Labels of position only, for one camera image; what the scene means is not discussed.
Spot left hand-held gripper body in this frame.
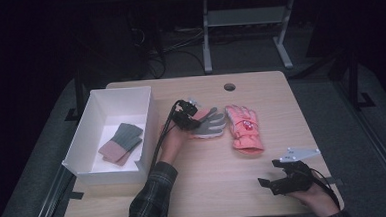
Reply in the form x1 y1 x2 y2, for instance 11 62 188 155
170 97 204 133

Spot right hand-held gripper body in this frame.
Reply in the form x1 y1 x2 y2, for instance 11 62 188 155
270 145 324 196

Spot grey work glove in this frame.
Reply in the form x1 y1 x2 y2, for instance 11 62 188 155
189 106 229 141

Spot green and pink cloths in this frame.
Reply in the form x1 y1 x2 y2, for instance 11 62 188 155
96 121 146 163

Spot pink and grey knit glove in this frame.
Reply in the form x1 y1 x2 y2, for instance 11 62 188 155
113 136 145 168

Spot white box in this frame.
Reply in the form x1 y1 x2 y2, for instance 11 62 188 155
58 85 163 189

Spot person's right hand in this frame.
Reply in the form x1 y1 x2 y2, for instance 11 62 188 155
286 175 342 217

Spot pink padded ski glove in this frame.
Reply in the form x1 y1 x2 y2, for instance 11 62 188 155
224 103 265 157

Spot black metal stand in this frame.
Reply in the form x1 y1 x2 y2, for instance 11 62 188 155
342 45 377 112

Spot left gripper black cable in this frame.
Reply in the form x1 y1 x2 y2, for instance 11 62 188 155
146 100 187 174

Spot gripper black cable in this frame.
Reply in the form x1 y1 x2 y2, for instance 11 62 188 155
308 166 342 213
146 100 187 174

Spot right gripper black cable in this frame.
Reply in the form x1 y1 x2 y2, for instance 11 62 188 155
308 166 342 213

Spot black floor cables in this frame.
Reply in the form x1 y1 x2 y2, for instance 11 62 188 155
128 22 207 82

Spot aluminium floor rail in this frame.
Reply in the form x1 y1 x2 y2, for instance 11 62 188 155
25 166 76 217
333 74 386 204

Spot grey metal stand frame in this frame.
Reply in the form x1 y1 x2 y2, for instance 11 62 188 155
199 0 301 75

